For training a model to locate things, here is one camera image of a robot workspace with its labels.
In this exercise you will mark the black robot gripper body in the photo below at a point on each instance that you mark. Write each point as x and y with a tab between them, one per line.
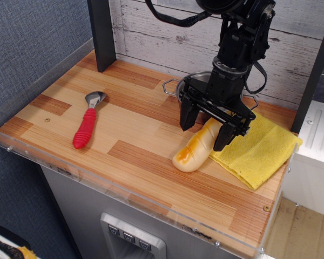
220	97

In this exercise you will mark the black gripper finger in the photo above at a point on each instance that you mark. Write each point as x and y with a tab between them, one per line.
226	134
188	112

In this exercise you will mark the cream bread bun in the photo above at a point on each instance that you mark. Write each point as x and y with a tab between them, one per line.
198	148

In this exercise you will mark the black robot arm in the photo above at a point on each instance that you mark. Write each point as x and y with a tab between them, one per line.
243	42

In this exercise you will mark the small steel pot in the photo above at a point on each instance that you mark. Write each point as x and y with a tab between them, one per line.
203	76

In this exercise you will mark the yellow folded cloth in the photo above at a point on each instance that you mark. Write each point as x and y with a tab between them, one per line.
254	158

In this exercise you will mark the white side unit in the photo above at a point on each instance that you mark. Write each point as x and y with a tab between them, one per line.
304	181

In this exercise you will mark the grey toy fridge cabinet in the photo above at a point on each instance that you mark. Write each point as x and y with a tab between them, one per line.
82	207

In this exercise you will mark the silver dispenser panel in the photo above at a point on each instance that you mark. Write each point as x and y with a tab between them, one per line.
127	241

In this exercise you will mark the black and orange object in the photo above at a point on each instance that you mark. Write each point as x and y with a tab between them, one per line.
13	246

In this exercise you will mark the dark right post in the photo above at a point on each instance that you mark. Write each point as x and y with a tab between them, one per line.
309	90

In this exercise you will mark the dark post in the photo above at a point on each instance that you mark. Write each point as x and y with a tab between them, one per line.
102	33
309	90

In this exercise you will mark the red handled metal spoon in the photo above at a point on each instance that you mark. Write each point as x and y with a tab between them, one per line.
84	133

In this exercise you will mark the clear acrylic guard rail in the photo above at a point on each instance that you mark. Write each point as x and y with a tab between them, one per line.
136	133

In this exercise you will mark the dark left post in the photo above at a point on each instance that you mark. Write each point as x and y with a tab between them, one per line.
102	33

